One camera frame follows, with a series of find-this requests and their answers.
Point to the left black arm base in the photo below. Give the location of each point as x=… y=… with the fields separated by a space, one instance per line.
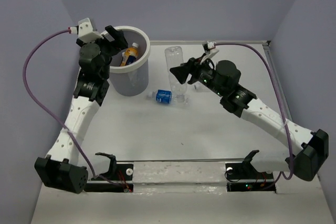
x=122 y=181

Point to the orange milk tea bottle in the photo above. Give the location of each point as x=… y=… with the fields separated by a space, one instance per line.
x=130 y=55

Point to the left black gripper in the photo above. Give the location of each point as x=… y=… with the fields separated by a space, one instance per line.
x=119 y=43

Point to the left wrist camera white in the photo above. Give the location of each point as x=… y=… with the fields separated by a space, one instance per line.
x=86 y=30

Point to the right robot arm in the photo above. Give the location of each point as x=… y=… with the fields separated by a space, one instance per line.
x=307 y=150

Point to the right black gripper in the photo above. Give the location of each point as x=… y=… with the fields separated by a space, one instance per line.
x=193 y=65

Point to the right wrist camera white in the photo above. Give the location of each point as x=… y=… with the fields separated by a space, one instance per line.
x=210 y=51

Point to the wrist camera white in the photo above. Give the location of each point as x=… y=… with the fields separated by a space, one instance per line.
x=86 y=30
x=210 y=51

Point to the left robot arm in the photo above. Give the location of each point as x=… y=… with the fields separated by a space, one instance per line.
x=59 y=168

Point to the grey bin with white rim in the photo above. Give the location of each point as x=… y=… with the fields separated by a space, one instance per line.
x=133 y=79

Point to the clear bottle pale cap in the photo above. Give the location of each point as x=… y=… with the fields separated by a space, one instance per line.
x=174 y=58

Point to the blue label clear bottle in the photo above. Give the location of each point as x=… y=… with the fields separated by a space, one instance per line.
x=168 y=98

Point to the clear bottle blue cap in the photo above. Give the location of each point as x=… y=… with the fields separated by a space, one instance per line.
x=198 y=87

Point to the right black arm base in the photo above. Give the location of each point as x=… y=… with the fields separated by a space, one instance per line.
x=241 y=178

